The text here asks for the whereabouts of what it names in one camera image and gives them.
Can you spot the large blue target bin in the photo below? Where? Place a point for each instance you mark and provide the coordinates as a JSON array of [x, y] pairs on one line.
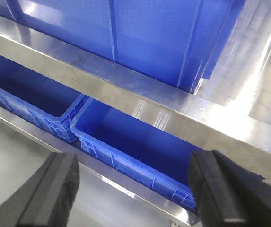
[[177, 42]]

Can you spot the steel trolley table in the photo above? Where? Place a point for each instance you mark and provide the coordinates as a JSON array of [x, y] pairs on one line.
[[243, 139]]

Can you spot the blue bin lower front middle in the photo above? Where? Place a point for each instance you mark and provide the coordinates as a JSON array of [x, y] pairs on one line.
[[146, 154]]

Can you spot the blue bin lower front left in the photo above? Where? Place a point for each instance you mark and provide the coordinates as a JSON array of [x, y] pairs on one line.
[[38, 99]]

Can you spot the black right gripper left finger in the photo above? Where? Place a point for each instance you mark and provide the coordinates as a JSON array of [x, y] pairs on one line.
[[46, 198]]

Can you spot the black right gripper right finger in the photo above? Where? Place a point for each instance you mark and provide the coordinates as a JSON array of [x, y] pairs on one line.
[[226, 194]]

